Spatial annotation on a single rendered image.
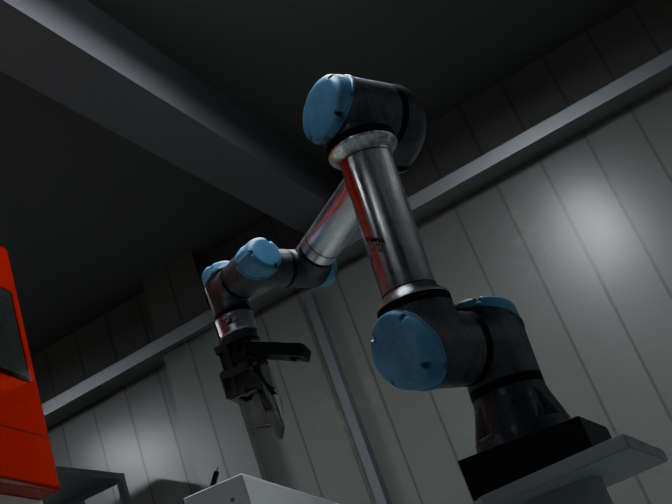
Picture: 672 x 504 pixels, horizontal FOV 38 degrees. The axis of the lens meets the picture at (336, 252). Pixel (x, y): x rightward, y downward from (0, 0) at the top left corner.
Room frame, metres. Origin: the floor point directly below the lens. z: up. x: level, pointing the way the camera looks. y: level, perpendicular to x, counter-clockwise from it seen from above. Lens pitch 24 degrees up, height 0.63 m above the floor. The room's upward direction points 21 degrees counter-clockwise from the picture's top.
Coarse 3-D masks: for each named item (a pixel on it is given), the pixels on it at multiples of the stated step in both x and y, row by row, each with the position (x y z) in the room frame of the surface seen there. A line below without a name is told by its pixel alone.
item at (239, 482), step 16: (240, 480) 1.33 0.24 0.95; (256, 480) 1.38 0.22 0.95; (192, 496) 1.34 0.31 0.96; (208, 496) 1.34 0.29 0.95; (224, 496) 1.33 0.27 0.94; (240, 496) 1.33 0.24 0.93; (256, 496) 1.36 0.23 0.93; (272, 496) 1.43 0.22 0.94; (288, 496) 1.51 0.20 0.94; (304, 496) 1.59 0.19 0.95
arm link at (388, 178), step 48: (336, 96) 1.30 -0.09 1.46; (384, 96) 1.36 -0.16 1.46; (336, 144) 1.34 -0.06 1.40; (384, 144) 1.36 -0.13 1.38; (384, 192) 1.35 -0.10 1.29; (384, 240) 1.35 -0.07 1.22; (384, 288) 1.37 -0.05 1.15; (432, 288) 1.34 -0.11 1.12; (384, 336) 1.35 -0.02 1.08; (432, 336) 1.32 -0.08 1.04; (480, 336) 1.39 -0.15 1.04; (432, 384) 1.37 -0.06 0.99
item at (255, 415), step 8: (256, 400) 1.71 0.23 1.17; (272, 400) 1.72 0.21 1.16; (256, 408) 1.71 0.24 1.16; (248, 416) 1.72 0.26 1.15; (256, 416) 1.72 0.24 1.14; (264, 416) 1.71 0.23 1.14; (272, 416) 1.71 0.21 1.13; (248, 424) 1.72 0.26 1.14; (256, 424) 1.72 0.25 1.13; (264, 424) 1.72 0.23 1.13; (272, 424) 1.71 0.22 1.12; (280, 424) 1.72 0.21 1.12; (280, 432) 1.72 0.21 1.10
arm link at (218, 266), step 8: (216, 264) 1.70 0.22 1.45; (224, 264) 1.70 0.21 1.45; (208, 272) 1.70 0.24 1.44; (216, 272) 1.70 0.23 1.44; (208, 280) 1.70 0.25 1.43; (216, 280) 1.69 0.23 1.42; (208, 288) 1.71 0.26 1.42; (216, 288) 1.69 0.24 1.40; (208, 296) 1.71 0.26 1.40; (216, 296) 1.70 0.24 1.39; (224, 296) 1.69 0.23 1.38; (232, 296) 1.69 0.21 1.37; (216, 304) 1.70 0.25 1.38; (224, 304) 1.70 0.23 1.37; (232, 304) 1.70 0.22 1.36; (240, 304) 1.71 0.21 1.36; (248, 304) 1.72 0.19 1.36; (216, 312) 1.71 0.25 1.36; (224, 312) 1.70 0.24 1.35
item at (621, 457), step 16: (592, 448) 1.31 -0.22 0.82; (608, 448) 1.30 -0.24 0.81; (624, 448) 1.29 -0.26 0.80; (640, 448) 1.37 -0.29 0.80; (656, 448) 1.52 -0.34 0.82; (560, 464) 1.32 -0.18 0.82; (576, 464) 1.31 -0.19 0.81; (592, 464) 1.32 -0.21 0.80; (608, 464) 1.37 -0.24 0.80; (624, 464) 1.43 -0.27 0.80; (640, 464) 1.50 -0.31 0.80; (656, 464) 1.58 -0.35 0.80; (528, 480) 1.34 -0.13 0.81; (544, 480) 1.33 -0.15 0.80; (560, 480) 1.35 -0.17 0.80; (576, 480) 1.41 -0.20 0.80; (592, 480) 1.44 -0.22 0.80; (608, 480) 1.55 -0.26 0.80; (496, 496) 1.35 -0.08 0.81; (512, 496) 1.35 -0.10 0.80; (528, 496) 1.39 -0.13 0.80; (544, 496) 1.42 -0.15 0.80; (560, 496) 1.41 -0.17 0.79; (576, 496) 1.42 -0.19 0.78; (592, 496) 1.43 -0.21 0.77; (608, 496) 1.46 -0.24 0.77
